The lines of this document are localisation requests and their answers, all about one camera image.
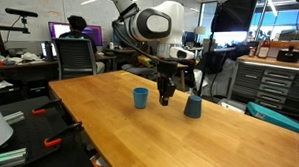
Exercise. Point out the black softbox light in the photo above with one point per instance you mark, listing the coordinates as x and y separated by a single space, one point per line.
235 12

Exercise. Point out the dark blue cup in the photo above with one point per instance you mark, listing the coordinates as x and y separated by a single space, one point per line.
193 107

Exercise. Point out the seated person dark hair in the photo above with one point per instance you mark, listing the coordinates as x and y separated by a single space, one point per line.
77 29

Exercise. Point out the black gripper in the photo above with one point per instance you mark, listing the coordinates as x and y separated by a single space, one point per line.
166 78

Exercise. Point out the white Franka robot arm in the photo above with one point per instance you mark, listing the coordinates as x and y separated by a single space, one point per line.
157 23

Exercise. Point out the grey mesh office chair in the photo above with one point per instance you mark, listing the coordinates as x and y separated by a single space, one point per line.
75 57

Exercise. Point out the black device on cabinet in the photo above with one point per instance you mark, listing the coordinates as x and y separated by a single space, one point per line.
288 55

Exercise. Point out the aluminium extrusion bar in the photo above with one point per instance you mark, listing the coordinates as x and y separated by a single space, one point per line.
8 157
14 117

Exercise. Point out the black camera on stand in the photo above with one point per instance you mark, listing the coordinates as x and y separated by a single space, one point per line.
20 12

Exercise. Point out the light blue cup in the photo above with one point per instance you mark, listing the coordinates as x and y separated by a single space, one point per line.
141 98

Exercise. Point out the purple lit monitor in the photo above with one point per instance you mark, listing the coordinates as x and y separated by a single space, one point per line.
59 30

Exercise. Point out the orange black clamp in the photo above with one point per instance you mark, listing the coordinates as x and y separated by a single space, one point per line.
62 133
47 107

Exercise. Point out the red labelled bottle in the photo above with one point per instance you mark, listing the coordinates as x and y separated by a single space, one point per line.
263 49

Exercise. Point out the grey drawer cabinet wooden top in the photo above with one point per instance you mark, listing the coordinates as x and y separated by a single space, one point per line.
273 82

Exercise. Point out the teal case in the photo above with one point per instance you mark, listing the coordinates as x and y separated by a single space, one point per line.
277 119

